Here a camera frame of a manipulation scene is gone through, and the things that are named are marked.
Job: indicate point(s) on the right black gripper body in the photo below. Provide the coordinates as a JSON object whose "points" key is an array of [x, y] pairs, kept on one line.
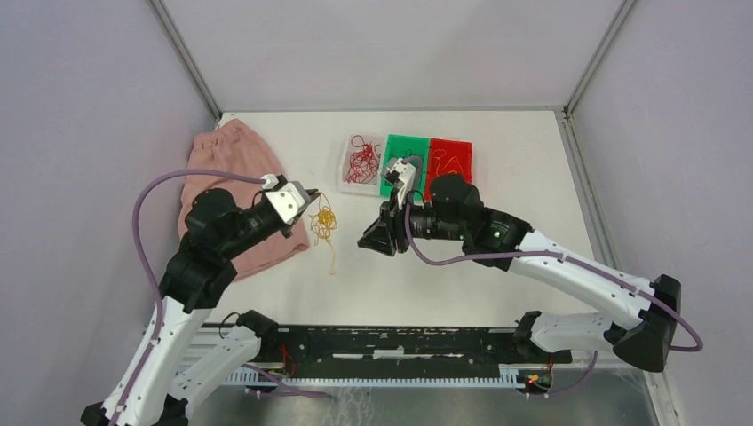
{"points": [[398, 221]]}

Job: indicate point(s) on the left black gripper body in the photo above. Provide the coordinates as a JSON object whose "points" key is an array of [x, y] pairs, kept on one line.
{"points": [[286, 227]]}

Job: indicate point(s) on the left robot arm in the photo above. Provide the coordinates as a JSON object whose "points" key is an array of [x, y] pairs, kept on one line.
{"points": [[153, 391]]}

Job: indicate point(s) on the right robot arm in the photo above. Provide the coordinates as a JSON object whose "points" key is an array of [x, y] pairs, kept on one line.
{"points": [[633, 317]]}

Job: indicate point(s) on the clear plastic bin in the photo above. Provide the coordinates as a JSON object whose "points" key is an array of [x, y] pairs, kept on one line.
{"points": [[358, 171]]}

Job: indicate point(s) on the green plastic bin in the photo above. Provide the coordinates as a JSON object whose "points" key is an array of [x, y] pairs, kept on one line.
{"points": [[405, 146]]}

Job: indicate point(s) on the red plastic bin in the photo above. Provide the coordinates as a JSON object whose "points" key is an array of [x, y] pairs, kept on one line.
{"points": [[449, 156]]}

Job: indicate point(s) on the pink cloth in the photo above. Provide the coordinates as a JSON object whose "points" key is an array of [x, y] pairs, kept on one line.
{"points": [[238, 149]]}

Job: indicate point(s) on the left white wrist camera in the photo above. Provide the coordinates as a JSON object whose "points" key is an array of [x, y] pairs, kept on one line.
{"points": [[272, 183]]}

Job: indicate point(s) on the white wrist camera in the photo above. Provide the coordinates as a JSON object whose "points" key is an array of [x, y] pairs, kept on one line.
{"points": [[272, 183], [403, 174]]}

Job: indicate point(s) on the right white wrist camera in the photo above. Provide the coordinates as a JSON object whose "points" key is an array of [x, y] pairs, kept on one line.
{"points": [[403, 174]]}

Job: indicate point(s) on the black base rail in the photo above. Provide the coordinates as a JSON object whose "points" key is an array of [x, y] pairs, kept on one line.
{"points": [[350, 352]]}

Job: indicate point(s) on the white slotted cable duct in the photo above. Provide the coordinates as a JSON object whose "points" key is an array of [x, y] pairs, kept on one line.
{"points": [[506, 379]]}

